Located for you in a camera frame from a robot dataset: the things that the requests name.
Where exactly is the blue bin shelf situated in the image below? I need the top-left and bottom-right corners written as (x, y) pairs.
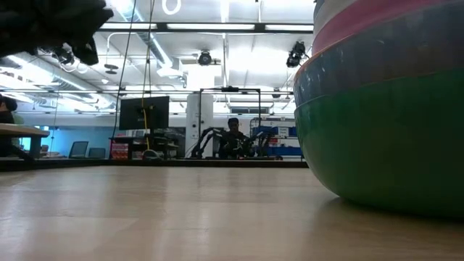
top-left (249, 116), bottom-right (304, 160)

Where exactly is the overhead frame light bar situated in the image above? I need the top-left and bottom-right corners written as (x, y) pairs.
top-left (97, 21), bottom-right (315, 33)

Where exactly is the round ceiling light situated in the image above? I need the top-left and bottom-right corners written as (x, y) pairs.
top-left (161, 0), bottom-right (183, 17)

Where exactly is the person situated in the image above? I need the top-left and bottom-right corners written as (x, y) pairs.
top-left (218, 117), bottom-right (256, 160)
top-left (0, 94), bottom-right (19, 157)

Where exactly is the yellow hanging cable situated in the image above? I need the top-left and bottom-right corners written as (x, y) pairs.
top-left (140, 0), bottom-right (162, 161)

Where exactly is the wooden top table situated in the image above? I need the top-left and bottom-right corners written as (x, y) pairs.
top-left (0, 123), bottom-right (51, 161)

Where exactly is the large light blue bowl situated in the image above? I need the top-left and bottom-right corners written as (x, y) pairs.
top-left (293, 1), bottom-right (464, 108)

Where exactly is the black hanging cable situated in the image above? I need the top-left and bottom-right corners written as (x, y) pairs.
top-left (109, 0), bottom-right (138, 160)

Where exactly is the pink plastic bowl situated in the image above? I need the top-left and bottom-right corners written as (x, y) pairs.
top-left (312, 0), bottom-right (464, 56)

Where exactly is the grey office chair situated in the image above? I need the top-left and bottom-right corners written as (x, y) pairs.
top-left (68, 141), bottom-right (89, 160)
top-left (88, 146), bottom-right (107, 160)

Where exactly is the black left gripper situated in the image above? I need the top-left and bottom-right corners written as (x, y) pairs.
top-left (0, 0), bottom-right (115, 59)

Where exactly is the black computer monitor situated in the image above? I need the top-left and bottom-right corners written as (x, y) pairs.
top-left (118, 95), bottom-right (170, 131)

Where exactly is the black metal rig frame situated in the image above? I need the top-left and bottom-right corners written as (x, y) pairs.
top-left (197, 86), bottom-right (262, 159)

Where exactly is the large green bowl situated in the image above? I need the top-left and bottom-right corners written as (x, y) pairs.
top-left (294, 67), bottom-right (464, 220)

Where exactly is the white square pillar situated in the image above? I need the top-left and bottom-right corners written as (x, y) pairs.
top-left (185, 93), bottom-right (215, 159)

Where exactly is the black ceiling camera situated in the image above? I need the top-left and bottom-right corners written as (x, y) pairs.
top-left (285, 41), bottom-right (307, 69)
top-left (197, 50), bottom-right (213, 67)

